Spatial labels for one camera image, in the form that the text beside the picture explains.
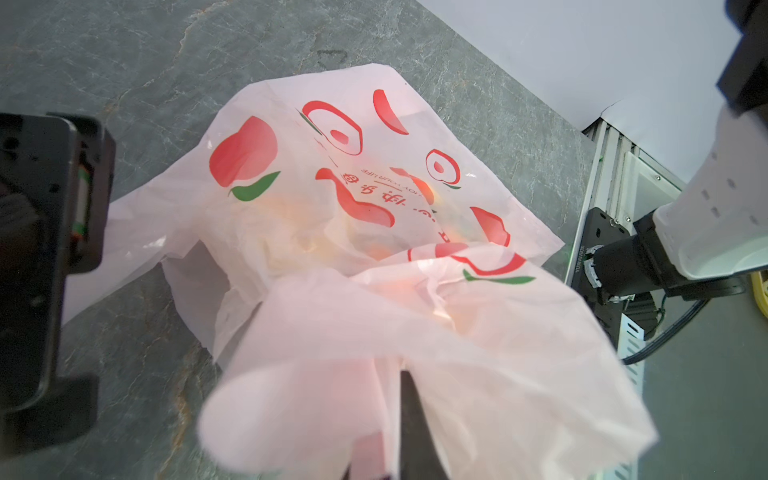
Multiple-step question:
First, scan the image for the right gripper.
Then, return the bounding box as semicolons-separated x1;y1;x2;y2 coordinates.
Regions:
1;113;116;459

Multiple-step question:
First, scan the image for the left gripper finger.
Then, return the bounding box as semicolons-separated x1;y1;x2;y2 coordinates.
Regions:
400;371;448;480

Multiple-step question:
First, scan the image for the pink plastic bag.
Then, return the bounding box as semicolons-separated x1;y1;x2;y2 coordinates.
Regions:
64;64;658;479

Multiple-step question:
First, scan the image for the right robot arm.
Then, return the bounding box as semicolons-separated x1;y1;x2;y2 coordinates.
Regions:
1;1;767;459

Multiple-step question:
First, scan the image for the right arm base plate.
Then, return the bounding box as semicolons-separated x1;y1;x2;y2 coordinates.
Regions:
571;207;659;345

